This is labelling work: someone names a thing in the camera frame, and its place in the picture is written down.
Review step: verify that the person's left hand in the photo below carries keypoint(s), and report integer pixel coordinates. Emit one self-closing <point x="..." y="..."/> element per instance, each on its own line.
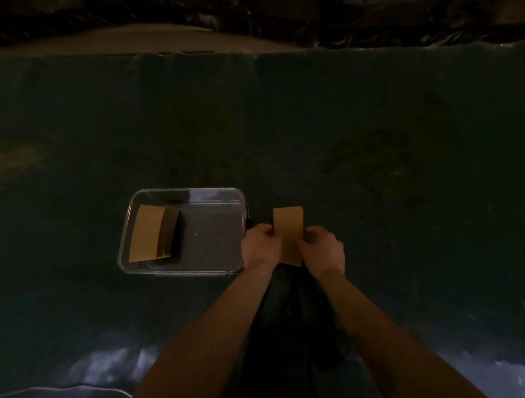
<point x="258" y="246"/>

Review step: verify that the person's right hand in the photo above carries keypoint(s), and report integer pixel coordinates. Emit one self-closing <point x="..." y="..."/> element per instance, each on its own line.
<point x="324" y="248"/>

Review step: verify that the person's left thumb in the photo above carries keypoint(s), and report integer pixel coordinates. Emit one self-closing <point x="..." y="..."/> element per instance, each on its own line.
<point x="267" y="228"/>

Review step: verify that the person's right thumb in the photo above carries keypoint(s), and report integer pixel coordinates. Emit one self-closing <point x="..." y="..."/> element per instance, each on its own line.
<point x="303" y="245"/>

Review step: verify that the brown cardboard cup sleeve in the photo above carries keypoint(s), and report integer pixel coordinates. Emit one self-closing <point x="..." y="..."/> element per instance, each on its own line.
<point x="288" y="228"/>

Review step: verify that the person's left forearm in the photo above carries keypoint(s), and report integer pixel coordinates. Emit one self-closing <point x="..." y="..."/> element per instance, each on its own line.
<point x="195" y="345"/>

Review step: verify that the person's right forearm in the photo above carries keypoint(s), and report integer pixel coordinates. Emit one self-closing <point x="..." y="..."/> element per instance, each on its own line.
<point x="392" y="339"/>

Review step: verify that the clear plastic tray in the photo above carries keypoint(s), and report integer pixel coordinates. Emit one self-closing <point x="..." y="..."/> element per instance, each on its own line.
<point x="211" y="234"/>

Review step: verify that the dark green table cover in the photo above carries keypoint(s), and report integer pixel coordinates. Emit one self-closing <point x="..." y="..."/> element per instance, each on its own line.
<point x="375" y="177"/>

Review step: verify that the stack of brown cup sleeves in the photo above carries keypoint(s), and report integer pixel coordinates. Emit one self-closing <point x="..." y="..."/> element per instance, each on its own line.
<point x="152" y="233"/>

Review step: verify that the pile of dark clutter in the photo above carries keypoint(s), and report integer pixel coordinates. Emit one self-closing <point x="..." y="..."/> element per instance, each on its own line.
<point x="367" y="11"/>

